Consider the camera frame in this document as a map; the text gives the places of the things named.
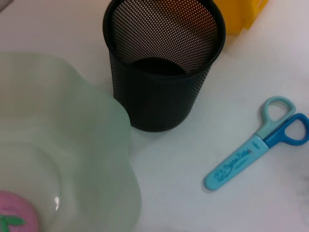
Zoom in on pink toy peach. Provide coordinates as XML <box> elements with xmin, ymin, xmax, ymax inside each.
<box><xmin>0</xmin><ymin>190</ymin><xmax>41</xmax><ymax>232</ymax></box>

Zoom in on black mesh pen cup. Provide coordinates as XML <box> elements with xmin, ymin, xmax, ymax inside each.
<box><xmin>102</xmin><ymin>0</ymin><xmax>227</xmax><ymax>133</ymax></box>

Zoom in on blue capped scissors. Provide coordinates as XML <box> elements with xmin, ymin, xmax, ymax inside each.
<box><xmin>204</xmin><ymin>95</ymin><xmax>309</xmax><ymax>192</ymax></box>

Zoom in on pale green wavy fruit bowl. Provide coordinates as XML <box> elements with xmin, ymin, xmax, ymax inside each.
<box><xmin>0</xmin><ymin>51</ymin><xmax>142</xmax><ymax>232</ymax></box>

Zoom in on yellow plastic storage bin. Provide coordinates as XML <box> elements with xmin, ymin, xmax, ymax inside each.
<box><xmin>214</xmin><ymin>0</ymin><xmax>270</xmax><ymax>35</ymax></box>

